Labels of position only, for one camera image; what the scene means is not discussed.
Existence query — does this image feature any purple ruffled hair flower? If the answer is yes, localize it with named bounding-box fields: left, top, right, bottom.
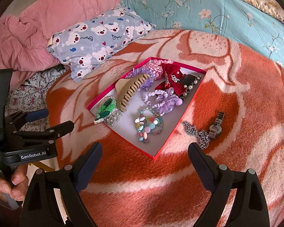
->
left=126, top=65, right=157, bottom=91

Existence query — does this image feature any red velvet bow clip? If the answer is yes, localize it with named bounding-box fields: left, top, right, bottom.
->
left=155, top=63, right=188, bottom=98

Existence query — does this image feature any person's left hand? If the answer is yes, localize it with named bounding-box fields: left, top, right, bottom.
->
left=0, top=165, right=29, bottom=202

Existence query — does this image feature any floral grey cloth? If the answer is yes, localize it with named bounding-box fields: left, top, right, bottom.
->
left=4, top=64, right=67, bottom=133

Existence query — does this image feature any silver wrist watch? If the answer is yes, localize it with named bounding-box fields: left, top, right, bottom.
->
left=208, top=112, right=225, bottom=139

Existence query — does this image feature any orange white fleece blanket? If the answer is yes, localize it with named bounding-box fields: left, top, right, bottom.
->
left=47, top=30, right=284, bottom=226

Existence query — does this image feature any pink quilted comforter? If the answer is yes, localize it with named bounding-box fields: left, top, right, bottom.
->
left=0, top=0, right=121, bottom=90

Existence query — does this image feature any purple satin scrunchie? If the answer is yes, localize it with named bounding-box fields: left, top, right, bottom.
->
left=144, top=87, right=183, bottom=116

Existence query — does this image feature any red shallow gift box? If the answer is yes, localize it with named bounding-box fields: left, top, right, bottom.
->
left=87, top=57, right=207, bottom=160

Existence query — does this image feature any tan plastic claw clip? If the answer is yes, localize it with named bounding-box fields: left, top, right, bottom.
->
left=115, top=73, right=151, bottom=112

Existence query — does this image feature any blue bear print pillow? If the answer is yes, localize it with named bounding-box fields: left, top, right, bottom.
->
left=47, top=5, right=153, bottom=82

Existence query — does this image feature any pink ruffled hair flower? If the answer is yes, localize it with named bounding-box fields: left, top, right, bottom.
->
left=145, top=59, right=173, bottom=80

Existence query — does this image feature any turquoise floral bed sheet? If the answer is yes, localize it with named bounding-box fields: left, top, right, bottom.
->
left=121, top=0, right=284, bottom=68

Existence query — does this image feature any silver chain necklace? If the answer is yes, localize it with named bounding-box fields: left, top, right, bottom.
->
left=182, top=120, right=211, bottom=150

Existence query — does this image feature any pastel bead bracelet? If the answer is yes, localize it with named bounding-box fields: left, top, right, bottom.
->
left=134, top=107, right=165, bottom=144

